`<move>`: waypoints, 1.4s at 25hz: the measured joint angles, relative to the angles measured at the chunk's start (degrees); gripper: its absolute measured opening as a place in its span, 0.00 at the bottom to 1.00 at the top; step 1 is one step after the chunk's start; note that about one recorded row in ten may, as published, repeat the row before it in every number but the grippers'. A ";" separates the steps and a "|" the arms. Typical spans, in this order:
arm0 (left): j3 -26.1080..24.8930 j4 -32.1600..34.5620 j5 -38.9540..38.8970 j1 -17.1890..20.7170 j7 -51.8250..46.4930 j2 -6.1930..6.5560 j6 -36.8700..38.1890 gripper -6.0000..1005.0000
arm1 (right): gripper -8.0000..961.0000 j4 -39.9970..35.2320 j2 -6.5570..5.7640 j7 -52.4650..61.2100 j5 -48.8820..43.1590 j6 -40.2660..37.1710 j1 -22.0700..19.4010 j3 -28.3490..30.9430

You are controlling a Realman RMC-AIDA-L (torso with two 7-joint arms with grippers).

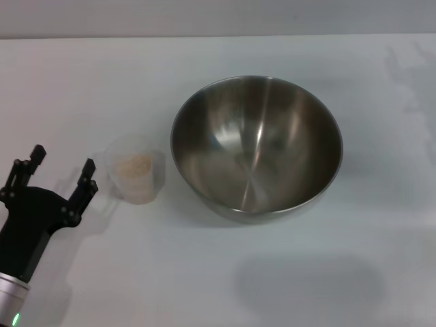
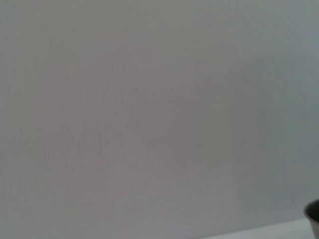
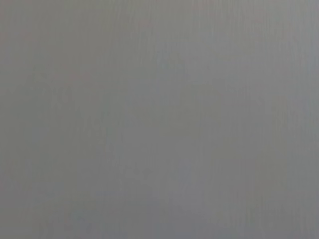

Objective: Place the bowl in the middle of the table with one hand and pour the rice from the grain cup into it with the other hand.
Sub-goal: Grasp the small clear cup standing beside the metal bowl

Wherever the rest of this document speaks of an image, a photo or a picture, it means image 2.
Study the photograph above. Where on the stainless steel mixing bowl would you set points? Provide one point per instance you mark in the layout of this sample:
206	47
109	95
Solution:
313	216

